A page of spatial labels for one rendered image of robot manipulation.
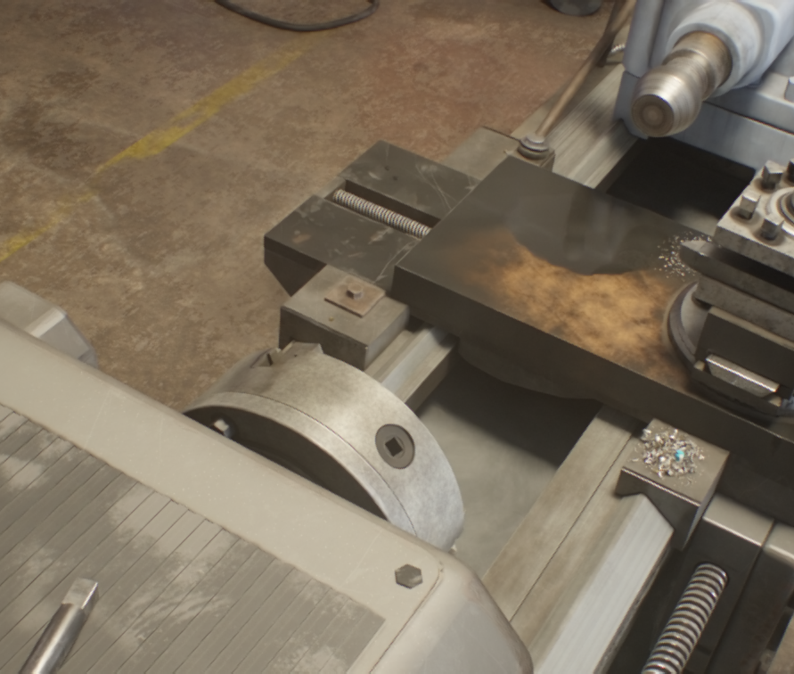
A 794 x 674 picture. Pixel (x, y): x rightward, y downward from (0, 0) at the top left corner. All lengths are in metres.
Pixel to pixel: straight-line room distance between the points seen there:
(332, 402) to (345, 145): 2.55
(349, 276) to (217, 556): 0.95
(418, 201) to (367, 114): 1.88
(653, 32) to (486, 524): 0.78
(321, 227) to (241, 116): 1.91
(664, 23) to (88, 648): 1.39
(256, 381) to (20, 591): 0.36
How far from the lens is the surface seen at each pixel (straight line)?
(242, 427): 0.98
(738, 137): 2.03
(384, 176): 1.82
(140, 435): 0.77
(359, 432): 0.96
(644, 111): 1.64
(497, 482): 1.61
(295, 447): 0.95
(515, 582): 1.36
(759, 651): 1.65
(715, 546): 1.55
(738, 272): 1.41
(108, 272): 3.03
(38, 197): 3.29
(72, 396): 0.80
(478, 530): 1.54
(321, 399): 0.97
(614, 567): 1.38
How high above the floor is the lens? 1.89
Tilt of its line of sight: 42 degrees down
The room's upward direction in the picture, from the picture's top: 8 degrees clockwise
